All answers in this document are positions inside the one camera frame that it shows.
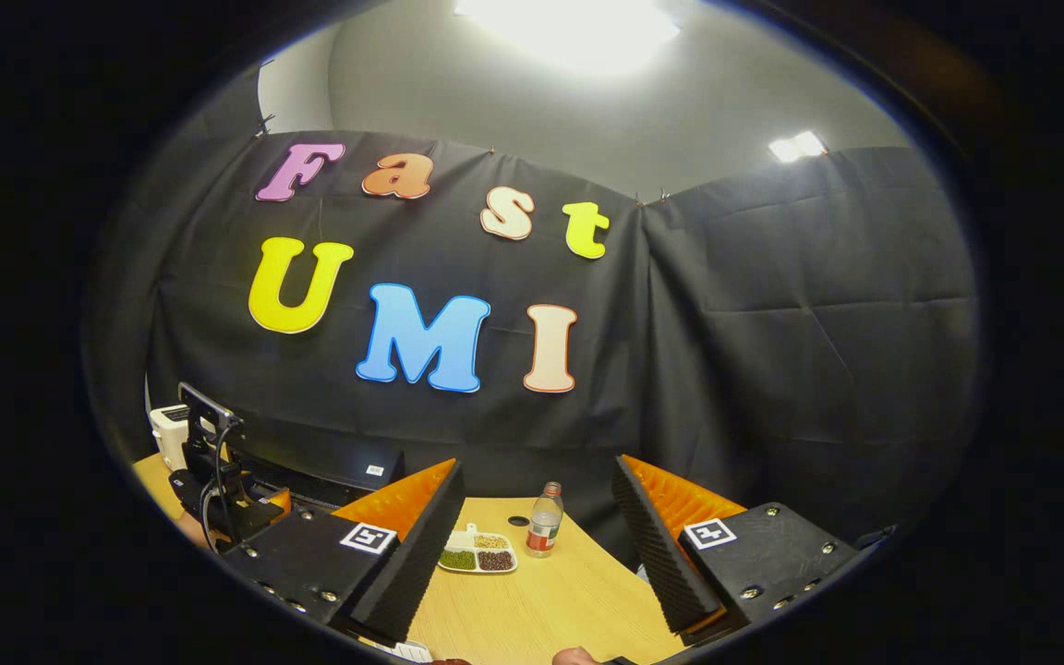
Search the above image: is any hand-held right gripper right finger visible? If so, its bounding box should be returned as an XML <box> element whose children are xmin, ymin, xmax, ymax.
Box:
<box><xmin>612</xmin><ymin>454</ymin><xmax>863</xmax><ymax>640</ymax></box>

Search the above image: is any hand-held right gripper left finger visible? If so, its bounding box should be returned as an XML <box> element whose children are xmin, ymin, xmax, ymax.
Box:
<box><xmin>221</xmin><ymin>459</ymin><xmax>466</xmax><ymax>646</ymax></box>

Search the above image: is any black electric oven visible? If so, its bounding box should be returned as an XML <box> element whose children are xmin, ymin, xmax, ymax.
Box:
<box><xmin>227</xmin><ymin>441</ymin><xmax>405</xmax><ymax>511</ymax></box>

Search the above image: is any white divided tray of beans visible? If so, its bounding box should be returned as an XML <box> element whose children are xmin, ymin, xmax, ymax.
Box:
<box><xmin>438</xmin><ymin>524</ymin><xmax>520</xmax><ymax>574</ymax></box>

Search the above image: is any white toaster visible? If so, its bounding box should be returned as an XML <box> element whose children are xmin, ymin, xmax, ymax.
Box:
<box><xmin>149</xmin><ymin>405</ymin><xmax>217</xmax><ymax>473</ymax></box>

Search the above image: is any clear plastic water bottle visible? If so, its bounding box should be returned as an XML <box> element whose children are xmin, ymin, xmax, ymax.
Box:
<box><xmin>526</xmin><ymin>482</ymin><xmax>564</xmax><ymax>559</ymax></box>

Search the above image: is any black backdrop cloth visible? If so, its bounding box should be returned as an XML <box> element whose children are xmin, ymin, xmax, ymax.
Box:
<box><xmin>89</xmin><ymin>69</ymin><xmax>981</xmax><ymax>574</ymax></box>

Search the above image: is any ceiling light panel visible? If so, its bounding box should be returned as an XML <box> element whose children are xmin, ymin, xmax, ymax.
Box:
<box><xmin>768</xmin><ymin>130</ymin><xmax>828</xmax><ymax>164</ymax></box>

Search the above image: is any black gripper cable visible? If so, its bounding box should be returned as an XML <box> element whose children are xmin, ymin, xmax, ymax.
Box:
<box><xmin>199</xmin><ymin>423</ymin><xmax>241</xmax><ymax>550</ymax></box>

